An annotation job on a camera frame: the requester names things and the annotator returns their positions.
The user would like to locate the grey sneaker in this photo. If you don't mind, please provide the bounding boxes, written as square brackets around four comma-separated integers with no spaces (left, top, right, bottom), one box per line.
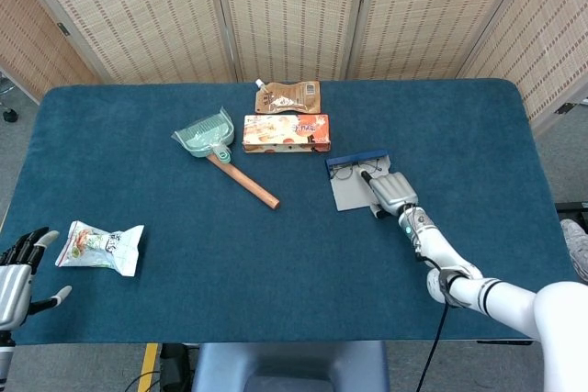
[560,218,588,282]

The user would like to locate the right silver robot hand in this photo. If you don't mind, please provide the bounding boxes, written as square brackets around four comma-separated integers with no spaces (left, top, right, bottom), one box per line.
[359,170,420,219]

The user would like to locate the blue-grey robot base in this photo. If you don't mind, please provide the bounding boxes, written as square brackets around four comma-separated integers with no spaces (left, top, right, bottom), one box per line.
[191,341,390,392]

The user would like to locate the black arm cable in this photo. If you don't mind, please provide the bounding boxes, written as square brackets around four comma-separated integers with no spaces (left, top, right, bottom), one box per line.
[414,299,449,392]

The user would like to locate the white snack bag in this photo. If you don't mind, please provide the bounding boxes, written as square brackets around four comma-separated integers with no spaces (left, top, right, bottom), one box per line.
[54,220,145,278]

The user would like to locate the blue glasses case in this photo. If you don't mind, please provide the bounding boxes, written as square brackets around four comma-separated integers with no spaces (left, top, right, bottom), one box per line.
[324,149,392,213]

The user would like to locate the brown spout pouch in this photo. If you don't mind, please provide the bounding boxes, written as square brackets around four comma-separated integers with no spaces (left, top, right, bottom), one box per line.
[254,79,322,115]

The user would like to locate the orange snack box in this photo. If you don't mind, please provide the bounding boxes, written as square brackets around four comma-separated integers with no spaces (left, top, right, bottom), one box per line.
[242,114,332,154]

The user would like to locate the green dustpan wooden handle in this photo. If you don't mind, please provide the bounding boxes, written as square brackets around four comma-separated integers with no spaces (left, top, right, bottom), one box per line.
[206,145,280,211]

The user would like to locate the black caster stool base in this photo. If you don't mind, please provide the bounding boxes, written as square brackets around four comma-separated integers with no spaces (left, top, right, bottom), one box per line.
[0,73,19,124]

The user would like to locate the mint green dustpan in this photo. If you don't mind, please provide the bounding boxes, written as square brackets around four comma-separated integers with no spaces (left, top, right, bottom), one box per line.
[171,106,237,159]

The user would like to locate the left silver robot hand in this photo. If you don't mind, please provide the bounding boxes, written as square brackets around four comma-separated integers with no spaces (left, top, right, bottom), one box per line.
[0,226,74,331]

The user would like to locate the black-framed eyeglasses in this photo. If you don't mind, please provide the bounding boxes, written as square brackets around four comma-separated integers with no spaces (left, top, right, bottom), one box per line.
[331,158,385,182]

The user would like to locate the black equipment base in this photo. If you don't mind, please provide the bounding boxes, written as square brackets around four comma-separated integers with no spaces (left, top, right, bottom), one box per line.
[554,201,588,215]

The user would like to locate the woven folding screen panel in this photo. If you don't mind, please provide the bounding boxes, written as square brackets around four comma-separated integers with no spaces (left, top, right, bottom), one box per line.
[457,0,588,136]
[346,0,537,81]
[8,0,238,85]
[0,0,100,104]
[210,0,371,83]

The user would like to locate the blue tablecloth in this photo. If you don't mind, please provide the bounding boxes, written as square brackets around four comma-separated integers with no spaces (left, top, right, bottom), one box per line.
[0,78,582,346]

